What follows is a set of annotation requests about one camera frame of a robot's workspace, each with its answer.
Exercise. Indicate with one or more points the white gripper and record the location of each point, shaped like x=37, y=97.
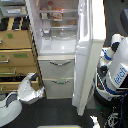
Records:
x=26, y=93

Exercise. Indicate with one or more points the white refrigerator door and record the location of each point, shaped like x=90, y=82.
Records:
x=90, y=39

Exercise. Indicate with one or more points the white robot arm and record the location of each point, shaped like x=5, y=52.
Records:
x=11, y=106

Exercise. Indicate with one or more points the upper fridge drawer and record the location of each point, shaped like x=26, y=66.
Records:
x=56, y=66

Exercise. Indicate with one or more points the fridge drawer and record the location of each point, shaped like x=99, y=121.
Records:
x=58, y=88
x=56, y=66

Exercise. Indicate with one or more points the lower fridge drawer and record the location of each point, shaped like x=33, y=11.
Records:
x=58, y=88

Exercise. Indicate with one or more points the wooden drawer cabinet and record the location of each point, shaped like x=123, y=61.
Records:
x=17, y=55

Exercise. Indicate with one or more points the white refrigerator body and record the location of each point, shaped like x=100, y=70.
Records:
x=53, y=38

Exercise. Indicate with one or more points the food items on shelf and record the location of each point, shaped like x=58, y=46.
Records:
x=56, y=9

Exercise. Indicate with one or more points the grey box on cabinet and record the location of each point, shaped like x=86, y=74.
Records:
x=14, y=11

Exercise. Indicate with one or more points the white part bottom edge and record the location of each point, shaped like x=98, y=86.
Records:
x=95, y=122

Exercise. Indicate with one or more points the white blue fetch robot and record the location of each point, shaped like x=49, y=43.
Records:
x=111, y=81

